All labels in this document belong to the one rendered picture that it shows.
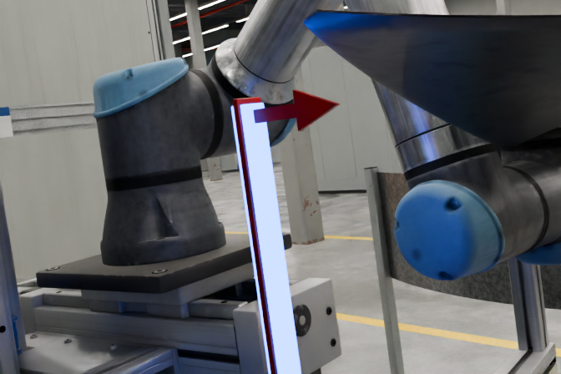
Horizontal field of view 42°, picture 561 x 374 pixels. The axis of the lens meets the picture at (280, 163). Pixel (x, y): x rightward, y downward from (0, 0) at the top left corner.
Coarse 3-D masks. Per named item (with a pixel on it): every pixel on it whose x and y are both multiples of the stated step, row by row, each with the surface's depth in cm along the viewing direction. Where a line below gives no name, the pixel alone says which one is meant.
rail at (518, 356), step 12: (552, 348) 90; (516, 360) 87; (528, 360) 86; (540, 360) 86; (552, 360) 90; (504, 372) 83; (516, 372) 83; (528, 372) 82; (540, 372) 85; (552, 372) 89
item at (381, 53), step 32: (320, 32) 32; (352, 32) 31; (384, 32) 31; (416, 32) 30; (448, 32) 30; (480, 32) 29; (512, 32) 29; (544, 32) 29; (352, 64) 37; (384, 64) 36; (416, 64) 36; (448, 64) 36; (480, 64) 35; (512, 64) 35; (544, 64) 35; (416, 96) 41; (448, 96) 41; (480, 96) 41; (512, 96) 41; (544, 96) 41; (480, 128) 46; (512, 128) 45; (544, 128) 45
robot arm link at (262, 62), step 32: (288, 0) 82; (320, 0) 82; (256, 32) 87; (288, 32) 85; (224, 64) 90; (256, 64) 88; (288, 64) 88; (224, 96) 90; (256, 96) 90; (288, 96) 92; (224, 128) 91; (288, 128) 99
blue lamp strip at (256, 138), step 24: (264, 144) 45; (264, 168) 45; (264, 192) 44; (264, 216) 44; (264, 240) 44; (264, 264) 44; (288, 288) 46; (288, 312) 46; (288, 336) 45; (288, 360) 45
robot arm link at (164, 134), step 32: (160, 64) 85; (96, 96) 86; (128, 96) 83; (160, 96) 84; (192, 96) 87; (128, 128) 84; (160, 128) 84; (192, 128) 87; (128, 160) 84; (160, 160) 84; (192, 160) 87
